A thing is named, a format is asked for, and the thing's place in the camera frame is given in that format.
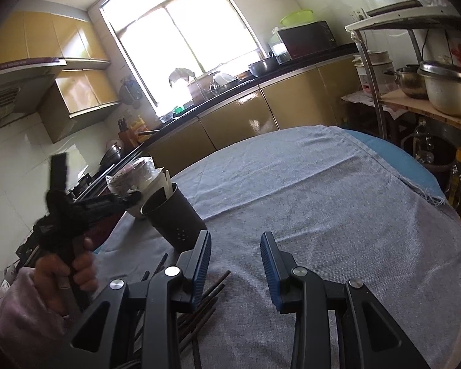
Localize yellow upper cabinet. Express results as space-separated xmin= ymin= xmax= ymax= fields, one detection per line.
xmin=0 ymin=9 xmax=122 ymax=144

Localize grey table cloth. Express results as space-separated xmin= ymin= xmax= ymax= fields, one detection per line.
xmin=89 ymin=124 xmax=461 ymax=369

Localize steel pan on counter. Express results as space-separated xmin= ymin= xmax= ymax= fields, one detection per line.
xmin=248 ymin=57 xmax=280 ymax=77

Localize blue table cover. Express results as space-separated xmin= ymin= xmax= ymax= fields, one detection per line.
xmin=345 ymin=129 xmax=446 ymax=205

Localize person's left hand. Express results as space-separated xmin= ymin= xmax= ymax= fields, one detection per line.
xmin=33 ymin=237 xmax=98 ymax=316

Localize green plastic basin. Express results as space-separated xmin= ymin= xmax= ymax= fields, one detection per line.
xmin=280 ymin=9 xmax=314 ymax=28

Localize wooden knife block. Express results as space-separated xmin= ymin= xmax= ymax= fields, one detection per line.
xmin=118 ymin=117 xmax=139 ymax=153

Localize range hood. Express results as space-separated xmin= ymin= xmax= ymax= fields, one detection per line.
xmin=0 ymin=58 xmax=66 ymax=128

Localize black utensil holder cup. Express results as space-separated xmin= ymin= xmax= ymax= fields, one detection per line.
xmin=140 ymin=182 xmax=207 ymax=253

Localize gas stove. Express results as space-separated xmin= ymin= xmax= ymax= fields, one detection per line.
xmin=68 ymin=173 xmax=106 ymax=201

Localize black kitchen countertop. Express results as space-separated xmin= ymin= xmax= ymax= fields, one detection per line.
xmin=72 ymin=42 xmax=361 ymax=201

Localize yellow bottle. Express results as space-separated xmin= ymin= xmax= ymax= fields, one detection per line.
xmin=131 ymin=115 xmax=148 ymax=133

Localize white plastic spoon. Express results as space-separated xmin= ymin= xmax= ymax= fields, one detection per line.
xmin=152 ymin=168 xmax=174 ymax=199

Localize yellow lower cabinets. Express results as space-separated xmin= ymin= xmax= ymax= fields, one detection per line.
xmin=144 ymin=55 xmax=360 ymax=175

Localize black microwave oven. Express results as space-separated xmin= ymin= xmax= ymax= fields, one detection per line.
xmin=268 ymin=21 xmax=337 ymax=62

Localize small steel pot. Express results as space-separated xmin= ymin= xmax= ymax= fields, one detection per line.
xmin=383 ymin=64 xmax=428 ymax=100

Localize white stacked bowls in plastic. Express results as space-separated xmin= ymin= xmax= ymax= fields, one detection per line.
xmin=105 ymin=157 xmax=160 ymax=219

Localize large steel pot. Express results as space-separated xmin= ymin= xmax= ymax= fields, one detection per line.
xmin=417 ymin=61 xmax=461 ymax=117

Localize pink left sleeve forearm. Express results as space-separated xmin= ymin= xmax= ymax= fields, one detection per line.
xmin=0 ymin=268 xmax=71 ymax=368

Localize kitchen window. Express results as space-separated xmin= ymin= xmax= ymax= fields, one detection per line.
xmin=100 ymin=0 xmax=262 ymax=117

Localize metal storage rack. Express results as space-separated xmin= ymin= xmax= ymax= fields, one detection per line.
xmin=344 ymin=0 xmax=461 ymax=141

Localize sink faucet with cloth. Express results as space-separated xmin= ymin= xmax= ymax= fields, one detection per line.
xmin=168 ymin=68 xmax=206 ymax=101

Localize white rice cooker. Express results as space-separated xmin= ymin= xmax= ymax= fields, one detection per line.
xmin=352 ymin=50 xmax=397 ymax=95

